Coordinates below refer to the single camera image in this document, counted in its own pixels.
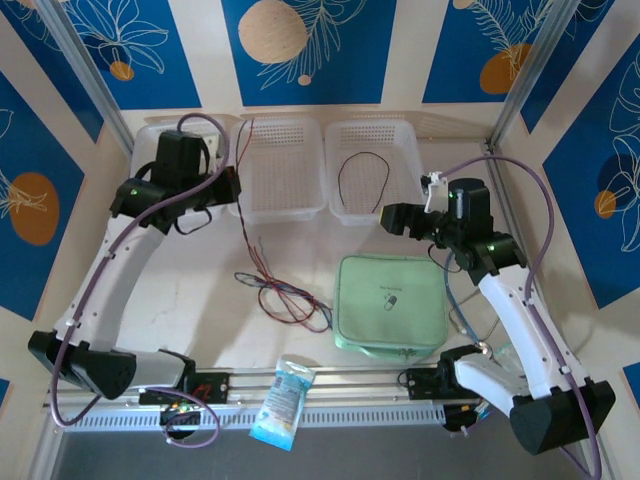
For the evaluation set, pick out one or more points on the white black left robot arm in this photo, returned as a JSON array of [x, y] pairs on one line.
[[115, 300]]

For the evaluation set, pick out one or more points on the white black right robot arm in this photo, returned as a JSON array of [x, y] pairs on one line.
[[515, 335]]

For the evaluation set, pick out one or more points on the white perforated plastic basket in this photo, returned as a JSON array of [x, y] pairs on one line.
[[280, 170], [145, 150], [365, 180]]

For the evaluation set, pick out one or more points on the mint green zip pouch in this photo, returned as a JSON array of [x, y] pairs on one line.
[[390, 315]]

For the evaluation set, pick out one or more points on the blue white wipes packet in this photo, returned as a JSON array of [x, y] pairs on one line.
[[282, 400]]

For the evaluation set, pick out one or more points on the aluminium table edge rail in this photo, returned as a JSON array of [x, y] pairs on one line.
[[121, 172], [497, 170]]

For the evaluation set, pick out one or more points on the aluminium frame post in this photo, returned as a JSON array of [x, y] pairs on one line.
[[90, 75], [534, 75]]

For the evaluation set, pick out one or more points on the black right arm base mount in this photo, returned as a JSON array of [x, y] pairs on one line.
[[425, 385]]

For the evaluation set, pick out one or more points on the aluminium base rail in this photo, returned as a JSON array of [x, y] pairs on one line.
[[350, 385]]

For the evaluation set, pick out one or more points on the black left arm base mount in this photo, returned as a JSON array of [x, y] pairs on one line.
[[212, 387]]

